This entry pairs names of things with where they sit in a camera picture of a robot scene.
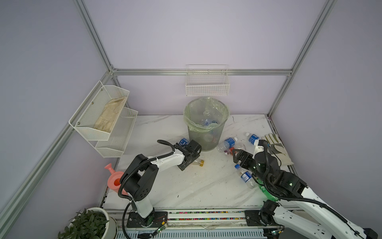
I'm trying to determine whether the grey mesh waste bin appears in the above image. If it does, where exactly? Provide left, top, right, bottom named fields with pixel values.
left=183, top=98, right=230, bottom=151

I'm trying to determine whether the blue label bottle by bin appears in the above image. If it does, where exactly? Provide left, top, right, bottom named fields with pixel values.
left=179, top=137, right=190, bottom=146

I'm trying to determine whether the white wire wall basket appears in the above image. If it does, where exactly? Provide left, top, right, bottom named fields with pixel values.
left=186, top=64, right=230, bottom=97

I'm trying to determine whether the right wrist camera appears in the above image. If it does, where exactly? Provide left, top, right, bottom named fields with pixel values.
left=253, top=139, right=264, bottom=159

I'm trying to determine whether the beige cloth in shelf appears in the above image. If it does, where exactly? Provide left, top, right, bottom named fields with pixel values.
left=94, top=97, right=127, bottom=133

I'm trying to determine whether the blue label bottle far right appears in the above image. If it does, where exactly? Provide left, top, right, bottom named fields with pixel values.
left=245, top=132, right=261, bottom=145

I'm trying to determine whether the green soda bottle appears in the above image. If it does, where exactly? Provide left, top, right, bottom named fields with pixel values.
left=259, top=185, right=279, bottom=202

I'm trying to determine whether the blue label bottle near bin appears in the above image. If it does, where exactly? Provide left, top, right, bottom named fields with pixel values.
left=216, top=137, right=238, bottom=152

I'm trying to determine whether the white mesh two-tier shelf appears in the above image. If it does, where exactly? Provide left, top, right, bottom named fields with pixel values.
left=69, top=81, right=138, bottom=158

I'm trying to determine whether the green plastic bin liner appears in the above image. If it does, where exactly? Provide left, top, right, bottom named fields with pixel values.
left=183, top=97, right=230, bottom=133

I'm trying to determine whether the grey white work glove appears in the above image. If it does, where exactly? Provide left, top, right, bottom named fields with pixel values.
left=262, top=133, right=294, bottom=166

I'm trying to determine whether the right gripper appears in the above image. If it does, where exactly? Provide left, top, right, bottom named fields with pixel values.
left=229, top=148, right=269, bottom=185

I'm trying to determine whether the potted green plant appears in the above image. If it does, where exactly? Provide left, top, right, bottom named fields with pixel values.
left=57, top=207, right=118, bottom=239

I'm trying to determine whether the pink watering can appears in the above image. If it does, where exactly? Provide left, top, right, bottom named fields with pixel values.
left=104, top=163, right=124, bottom=193

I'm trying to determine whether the small blue label bottle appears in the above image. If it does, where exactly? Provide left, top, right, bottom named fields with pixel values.
left=235, top=164, right=257, bottom=189

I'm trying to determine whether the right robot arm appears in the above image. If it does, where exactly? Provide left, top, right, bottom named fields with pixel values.
left=232, top=139, right=378, bottom=239

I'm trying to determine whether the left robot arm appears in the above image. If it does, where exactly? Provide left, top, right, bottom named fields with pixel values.
left=117, top=139, right=202, bottom=227

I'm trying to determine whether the orange label bottle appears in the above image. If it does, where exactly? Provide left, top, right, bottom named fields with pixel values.
left=192, top=159, right=205, bottom=167

